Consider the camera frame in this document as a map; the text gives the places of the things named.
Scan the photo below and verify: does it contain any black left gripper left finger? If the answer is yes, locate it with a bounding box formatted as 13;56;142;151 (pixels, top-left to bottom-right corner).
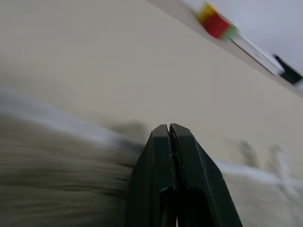
125;123;178;227

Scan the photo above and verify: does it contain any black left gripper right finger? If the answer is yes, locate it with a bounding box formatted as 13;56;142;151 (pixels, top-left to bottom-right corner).
169;122;244;227

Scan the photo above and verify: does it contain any beige towel with white border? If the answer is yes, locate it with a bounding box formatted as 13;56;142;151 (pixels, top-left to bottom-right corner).
0;87;303;227

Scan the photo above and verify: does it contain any white flat strip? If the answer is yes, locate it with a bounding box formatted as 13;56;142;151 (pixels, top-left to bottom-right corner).
231;35;285;77

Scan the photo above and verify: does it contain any red yellow green cube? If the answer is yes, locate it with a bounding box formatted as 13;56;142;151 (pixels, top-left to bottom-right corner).
196;1;239;43

